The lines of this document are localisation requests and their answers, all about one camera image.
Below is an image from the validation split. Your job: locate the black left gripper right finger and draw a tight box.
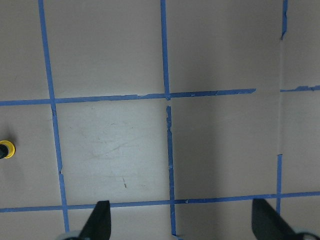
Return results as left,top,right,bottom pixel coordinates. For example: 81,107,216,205
251,198,296,240

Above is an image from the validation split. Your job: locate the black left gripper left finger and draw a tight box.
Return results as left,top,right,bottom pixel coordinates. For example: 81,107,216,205
77,200,111,240

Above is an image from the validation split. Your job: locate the yellow push button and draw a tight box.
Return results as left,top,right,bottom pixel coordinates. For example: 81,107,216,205
0,140,16,159

